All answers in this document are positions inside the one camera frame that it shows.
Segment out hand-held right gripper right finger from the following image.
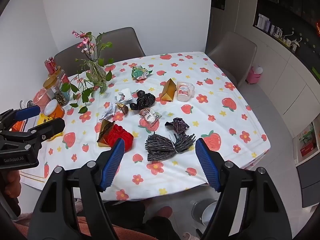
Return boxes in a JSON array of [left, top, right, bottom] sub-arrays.
[[195, 137, 293, 240]]

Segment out crumpled green wrapper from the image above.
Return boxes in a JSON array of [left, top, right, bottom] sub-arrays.
[[131, 65, 153, 81]]

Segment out brown gold candy wrapper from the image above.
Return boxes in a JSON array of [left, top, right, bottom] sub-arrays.
[[116, 102, 129, 116]]

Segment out white bottles on counter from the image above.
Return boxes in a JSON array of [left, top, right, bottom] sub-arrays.
[[257, 13, 272, 33]]

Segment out white floor cabinets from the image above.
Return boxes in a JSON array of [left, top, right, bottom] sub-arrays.
[[234, 25, 320, 140]]

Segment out black wall panel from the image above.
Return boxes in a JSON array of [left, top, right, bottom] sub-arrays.
[[211, 0, 227, 11]]

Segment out red cardboard box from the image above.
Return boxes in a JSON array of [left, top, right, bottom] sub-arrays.
[[298, 123, 317, 157]]

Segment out glass vase with flowers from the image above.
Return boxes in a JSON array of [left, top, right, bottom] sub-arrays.
[[61, 32, 114, 114]]

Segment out torn white wrapper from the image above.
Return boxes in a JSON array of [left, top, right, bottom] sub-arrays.
[[114, 88, 133, 104]]

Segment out yellow toy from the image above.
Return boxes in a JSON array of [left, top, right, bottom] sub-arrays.
[[37, 114, 63, 140]]

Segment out clear jar with red label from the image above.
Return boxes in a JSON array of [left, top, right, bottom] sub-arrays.
[[54, 66, 71, 85]]

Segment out grey round trash can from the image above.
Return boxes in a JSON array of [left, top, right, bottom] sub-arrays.
[[191, 198, 218, 224]]

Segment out crumpled silver wrapper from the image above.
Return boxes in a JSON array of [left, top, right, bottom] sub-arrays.
[[99, 103, 117, 121]]

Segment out clear snack packet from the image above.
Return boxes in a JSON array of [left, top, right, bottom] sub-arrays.
[[138, 108, 163, 126]]

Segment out pink round container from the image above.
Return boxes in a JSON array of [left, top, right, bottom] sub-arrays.
[[32, 88, 52, 107]]

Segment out white floral strawberry tablecloth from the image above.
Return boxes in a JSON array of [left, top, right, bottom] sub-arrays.
[[20, 52, 271, 202]]

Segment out flat gold box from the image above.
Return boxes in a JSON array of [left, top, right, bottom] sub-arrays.
[[97, 119, 117, 148]]

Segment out white plastic cup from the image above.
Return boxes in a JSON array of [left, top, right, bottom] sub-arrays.
[[176, 81, 196, 102]]

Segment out red drink can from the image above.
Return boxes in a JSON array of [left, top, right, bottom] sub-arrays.
[[44, 57, 59, 75]]

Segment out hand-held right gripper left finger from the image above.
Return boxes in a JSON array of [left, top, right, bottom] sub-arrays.
[[29, 138, 125, 240]]

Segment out dark purple patterned wrapper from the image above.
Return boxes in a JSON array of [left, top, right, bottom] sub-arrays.
[[164, 117, 190, 135]]

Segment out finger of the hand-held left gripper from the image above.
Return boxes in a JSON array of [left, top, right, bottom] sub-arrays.
[[0, 105, 41, 133], [0, 117, 66, 153]]

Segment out black plastic bag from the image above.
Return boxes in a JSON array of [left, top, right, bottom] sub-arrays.
[[129, 90, 156, 111]]

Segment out red crumpled bag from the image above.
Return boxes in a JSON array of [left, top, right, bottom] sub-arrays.
[[106, 124, 134, 153]]

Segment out pink flower branch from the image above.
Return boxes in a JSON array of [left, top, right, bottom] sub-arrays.
[[72, 30, 94, 55]]

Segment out black wrapper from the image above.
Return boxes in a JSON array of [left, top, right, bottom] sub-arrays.
[[145, 131, 196, 162]]

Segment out clear jar with gold lid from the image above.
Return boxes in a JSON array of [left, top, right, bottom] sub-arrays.
[[43, 76, 70, 107]]

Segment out grey dining chair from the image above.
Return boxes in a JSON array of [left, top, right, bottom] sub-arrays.
[[99, 27, 146, 58], [207, 31, 258, 87], [54, 42, 87, 74]]

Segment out orange jar with white lid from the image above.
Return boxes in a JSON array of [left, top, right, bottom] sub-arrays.
[[44, 99, 66, 119]]

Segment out person's legs in black trousers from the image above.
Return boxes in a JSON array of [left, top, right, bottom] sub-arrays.
[[104, 201, 181, 240]]

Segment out person's left hand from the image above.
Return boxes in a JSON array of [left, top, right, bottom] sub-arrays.
[[4, 170, 22, 215]]

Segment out grey drawer unit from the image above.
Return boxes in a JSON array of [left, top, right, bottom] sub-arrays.
[[296, 159, 320, 208]]

